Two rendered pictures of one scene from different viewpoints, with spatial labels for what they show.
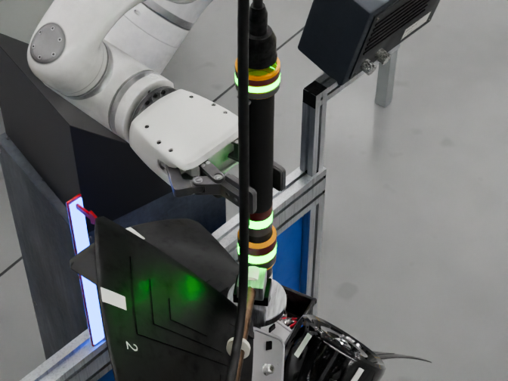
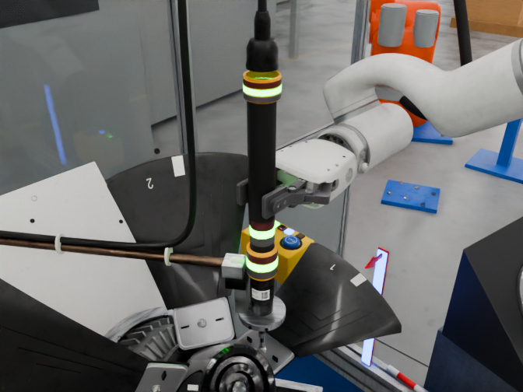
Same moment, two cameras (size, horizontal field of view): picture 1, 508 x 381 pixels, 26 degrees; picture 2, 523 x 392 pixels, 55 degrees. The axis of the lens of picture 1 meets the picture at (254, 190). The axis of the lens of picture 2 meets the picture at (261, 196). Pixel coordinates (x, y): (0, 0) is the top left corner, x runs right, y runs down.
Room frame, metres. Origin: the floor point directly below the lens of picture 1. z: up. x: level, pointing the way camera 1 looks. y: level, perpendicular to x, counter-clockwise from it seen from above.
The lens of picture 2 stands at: (0.82, -0.56, 1.80)
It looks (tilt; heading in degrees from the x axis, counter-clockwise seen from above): 31 degrees down; 91
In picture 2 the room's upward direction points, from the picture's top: straight up
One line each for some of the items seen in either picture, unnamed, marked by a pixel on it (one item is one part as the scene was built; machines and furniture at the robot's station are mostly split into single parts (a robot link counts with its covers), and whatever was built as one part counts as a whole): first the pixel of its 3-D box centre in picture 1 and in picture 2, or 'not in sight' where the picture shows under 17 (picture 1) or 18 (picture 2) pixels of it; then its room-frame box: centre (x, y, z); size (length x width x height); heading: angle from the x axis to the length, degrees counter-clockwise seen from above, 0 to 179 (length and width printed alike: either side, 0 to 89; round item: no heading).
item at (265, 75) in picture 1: (257, 75); (262, 86); (0.81, 0.00, 1.61); 0.04 x 0.04 x 0.03
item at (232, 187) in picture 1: (224, 193); (250, 183); (0.80, 0.03, 1.47); 0.07 x 0.03 x 0.03; 47
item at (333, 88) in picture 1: (353, 67); not in sight; (1.52, -0.18, 1.04); 0.24 x 0.03 x 0.03; 137
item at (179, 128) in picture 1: (184, 135); (314, 168); (0.89, 0.08, 1.46); 0.11 x 0.10 x 0.07; 47
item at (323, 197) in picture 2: not in sight; (317, 185); (0.89, 0.03, 1.46); 0.08 x 0.06 x 0.01; 106
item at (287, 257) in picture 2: not in sight; (276, 252); (0.85, 0.46, 1.02); 0.16 x 0.10 x 0.11; 137
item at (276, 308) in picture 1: (255, 284); (254, 288); (0.80, 0.00, 1.31); 0.09 x 0.07 x 0.10; 172
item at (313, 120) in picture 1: (313, 129); not in sight; (1.45, -0.11, 0.96); 0.03 x 0.03 x 0.20; 47
